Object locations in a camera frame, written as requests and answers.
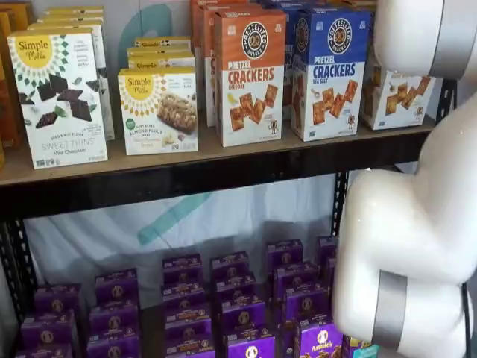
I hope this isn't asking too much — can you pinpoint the purple Annie's pasta box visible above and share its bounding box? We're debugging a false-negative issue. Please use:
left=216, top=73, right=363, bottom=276
left=165, top=327, right=216, bottom=358
left=95, top=268, right=140, bottom=305
left=214, top=274, right=259, bottom=304
left=219, top=298, right=267, bottom=339
left=225, top=333, right=277, bottom=358
left=323, top=257, right=337, bottom=288
left=281, top=289, right=329, bottom=324
left=316, top=235, right=338, bottom=262
left=162, top=254, right=203, bottom=285
left=89, top=300, right=141, bottom=339
left=34, top=283, right=83, bottom=318
left=210, top=250, right=250, bottom=280
left=266, top=239, right=304, bottom=269
left=13, top=342, right=75, bottom=358
left=161, top=281, right=208, bottom=310
left=86, top=333, right=142, bottom=358
left=20, top=311, right=78, bottom=348
left=163, top=304, right=214, bottom=335
left=271, top=263, right=318, bottom=295

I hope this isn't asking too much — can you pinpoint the black shelf beam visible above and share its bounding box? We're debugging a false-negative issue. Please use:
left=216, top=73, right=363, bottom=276
left=0, top=128, right=429, bottom=224

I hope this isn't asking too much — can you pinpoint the purple Annie's box maroon band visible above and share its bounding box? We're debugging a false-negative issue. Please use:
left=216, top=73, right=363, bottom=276
left=292, top=319, right=344, bottom=358

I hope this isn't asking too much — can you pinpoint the yellow white pretzel crackers box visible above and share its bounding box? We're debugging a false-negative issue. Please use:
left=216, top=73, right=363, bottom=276
left=359, top=55, right=437, bottom=131

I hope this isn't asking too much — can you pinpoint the blue pretzel crackers box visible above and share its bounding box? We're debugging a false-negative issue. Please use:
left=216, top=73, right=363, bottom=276
left=290, top=6, right=375, bottom=142
left=282, top=1, right=310, bottom=121
left=260, top=0, right=358, bottom=9

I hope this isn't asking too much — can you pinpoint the orange cheddar pretzel crackers box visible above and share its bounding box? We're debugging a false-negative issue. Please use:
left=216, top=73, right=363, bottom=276
left=213, top=7, right=288, bottom=148
left=189, top=0, right=239, bottom=111
left=202, top=3, right=264, bottom=128

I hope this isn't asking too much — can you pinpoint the purple Annie's box teal band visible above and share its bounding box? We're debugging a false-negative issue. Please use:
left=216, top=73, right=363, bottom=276
left=341, top=334, right=380, bottom=358

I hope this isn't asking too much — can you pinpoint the black perforated shelf post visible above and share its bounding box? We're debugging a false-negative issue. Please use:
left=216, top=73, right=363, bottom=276
left=0, top=218, right=38, bottom=336
left=332, top=169, right=350, bottom=239
left=435, top=78, right=458, bottom=124

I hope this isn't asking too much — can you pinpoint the Simple Mills almond bars box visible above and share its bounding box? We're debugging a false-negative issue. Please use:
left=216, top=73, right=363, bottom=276
left=127, top=46, right=197, bottom=74
left=117, top=66, right=200, bottom=157
left=133, top=36, right=193, bottom=50

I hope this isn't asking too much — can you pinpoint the brown orange snack box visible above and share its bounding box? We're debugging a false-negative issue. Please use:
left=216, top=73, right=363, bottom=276
left=0, top=14, right=24, bottom=150
left=7, top=1, right=34, bottom=31

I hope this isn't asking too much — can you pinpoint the Simple Mills sweet thins box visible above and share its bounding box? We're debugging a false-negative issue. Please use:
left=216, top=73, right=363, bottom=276
left=6, top=27, right=110, bottom=171
left=26, top=22, right=116, bottom=142
left=36, top=14, right=105, bottom=26
left=43, top=5, right=105, bottom=18

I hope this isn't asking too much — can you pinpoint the dark metal wooden shelf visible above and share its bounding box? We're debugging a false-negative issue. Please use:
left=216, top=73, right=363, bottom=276
left=22, top=0, right=338, bottom=310

